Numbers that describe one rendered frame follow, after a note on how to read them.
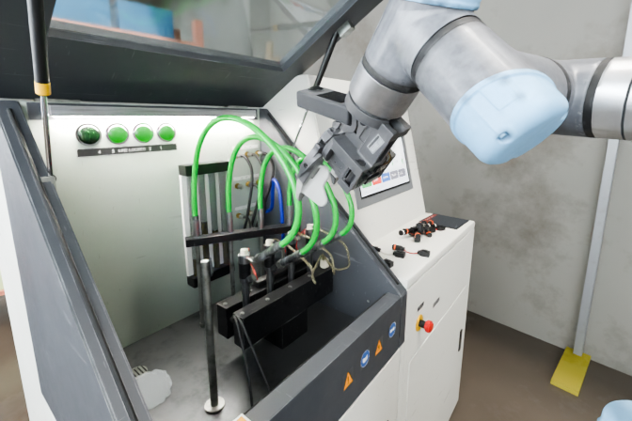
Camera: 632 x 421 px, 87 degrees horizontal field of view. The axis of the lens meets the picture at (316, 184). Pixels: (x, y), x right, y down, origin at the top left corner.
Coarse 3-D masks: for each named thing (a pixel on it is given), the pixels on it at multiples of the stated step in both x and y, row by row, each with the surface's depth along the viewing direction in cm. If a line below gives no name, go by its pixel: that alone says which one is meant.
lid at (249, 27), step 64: (0, 0) 48; (64, 0) 54; (128, 0) 58; (192, 0) 64; (256, 0) 70; (320, 0) 79; (0, 64) 58; (64, 64) 64; (128, 64) 71; (192, 64) 79; (256, 64) 92
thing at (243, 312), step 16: (304, 272) 99; (320, 272) 96; (256, 288) 87; (288, 288) 87; (304, 288) 90; (320, 288) 96; (224, 304) 79; (240, 304) 81; (256, 304) 79; (272, 304) 81; (288, 304) 85; (304, 304) 91; (224, 320) 79; (256, 320) 77; (272, 320) 81; (288, 320) 86; (304, 320) 92; (224, 336) 80; (256, 336) 78; (272, 336) 88; (288, 336) 87
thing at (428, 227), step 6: (420, 222) 137; (426, 222) 132; (432, 222) 133; (408, 228) 123; (414, 228) 124; (420, 228) 123; (426, 228) 125; (432, 228) 129; (438, 228) 131; (444, 228) 132; (402, 234) 121; (408, 234) 127; (414, 234) 127; (426, 234) 125; (432, 234) 124; (414, 240) 120
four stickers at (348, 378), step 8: (392, 328) 87; (376, 344) 80; (368, 352) 77; (376, 352) 81; (368, 360) 78; (352, 368) 72; (360, 368) 75; (344, 376) 70; (352, 376) 72; (344, 384) 70
